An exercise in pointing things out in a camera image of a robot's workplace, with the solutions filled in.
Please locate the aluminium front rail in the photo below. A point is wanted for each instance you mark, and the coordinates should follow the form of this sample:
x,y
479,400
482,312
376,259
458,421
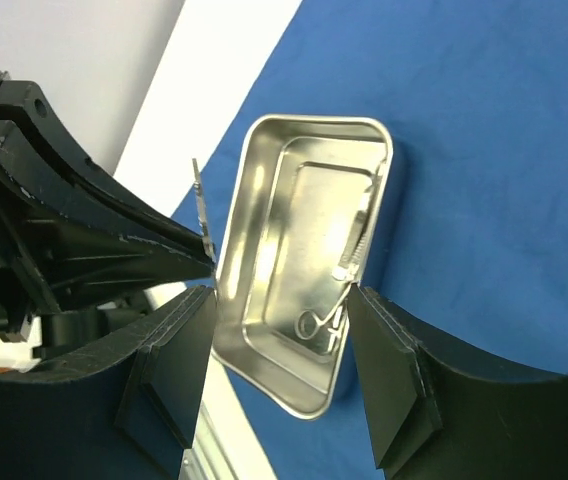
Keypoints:
x,y
215,452

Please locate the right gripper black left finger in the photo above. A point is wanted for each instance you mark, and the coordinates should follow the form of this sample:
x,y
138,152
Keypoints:
x,y
122,407

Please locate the steel tweezers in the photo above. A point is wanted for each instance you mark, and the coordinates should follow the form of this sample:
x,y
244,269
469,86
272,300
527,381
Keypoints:
x,y
201,211

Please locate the steel instrument tray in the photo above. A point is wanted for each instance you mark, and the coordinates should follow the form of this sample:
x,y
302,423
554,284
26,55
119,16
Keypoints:
x,y
299,182

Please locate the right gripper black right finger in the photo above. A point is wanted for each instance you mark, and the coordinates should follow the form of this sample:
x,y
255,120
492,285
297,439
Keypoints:
x,y
438,407

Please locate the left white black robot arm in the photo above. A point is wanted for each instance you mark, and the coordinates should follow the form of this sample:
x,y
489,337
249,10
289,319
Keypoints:
x,y
72,329

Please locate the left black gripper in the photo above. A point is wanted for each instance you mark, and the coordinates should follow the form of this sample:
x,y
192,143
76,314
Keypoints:
x,y
71,236

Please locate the steel clamp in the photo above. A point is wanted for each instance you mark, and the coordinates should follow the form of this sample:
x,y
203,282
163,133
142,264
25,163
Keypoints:
x,y
346,271

